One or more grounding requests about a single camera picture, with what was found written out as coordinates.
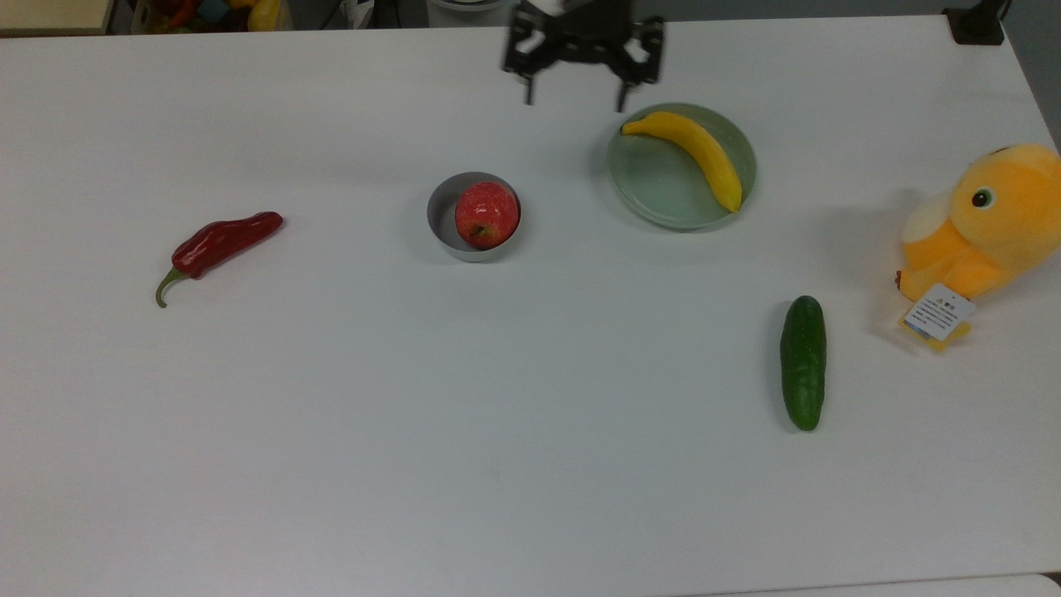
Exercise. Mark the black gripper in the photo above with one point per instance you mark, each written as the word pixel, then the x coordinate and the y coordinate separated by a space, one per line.
pixel 584 33

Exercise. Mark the yellow banana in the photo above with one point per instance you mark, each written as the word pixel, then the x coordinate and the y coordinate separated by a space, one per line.
pixel 700 149

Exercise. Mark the pale green plastic plate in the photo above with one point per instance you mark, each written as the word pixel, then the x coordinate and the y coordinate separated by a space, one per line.
pixel 655 186

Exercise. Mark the red apple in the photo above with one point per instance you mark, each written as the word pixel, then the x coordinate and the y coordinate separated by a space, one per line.
pixel 487 215

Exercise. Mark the small metal bowl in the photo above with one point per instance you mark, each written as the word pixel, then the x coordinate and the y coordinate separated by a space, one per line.
pixel 439 217

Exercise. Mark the box of toy foods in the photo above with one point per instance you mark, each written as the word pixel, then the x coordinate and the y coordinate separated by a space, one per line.
pixel 207 12

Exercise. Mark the green cucumber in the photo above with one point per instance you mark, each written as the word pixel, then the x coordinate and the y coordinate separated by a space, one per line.
pixel 803 365

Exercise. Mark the red chili pepper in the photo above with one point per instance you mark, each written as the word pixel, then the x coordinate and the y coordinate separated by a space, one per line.
pixel 220 245

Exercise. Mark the orange plush toy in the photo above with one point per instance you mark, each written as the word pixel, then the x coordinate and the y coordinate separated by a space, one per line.
pixel 986 232

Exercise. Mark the white paper plush tag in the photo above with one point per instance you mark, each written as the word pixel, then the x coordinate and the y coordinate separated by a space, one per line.
pixel 938 315

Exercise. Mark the wooden shelf board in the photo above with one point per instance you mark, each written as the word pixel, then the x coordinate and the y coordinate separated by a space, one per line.
pixel 50 15

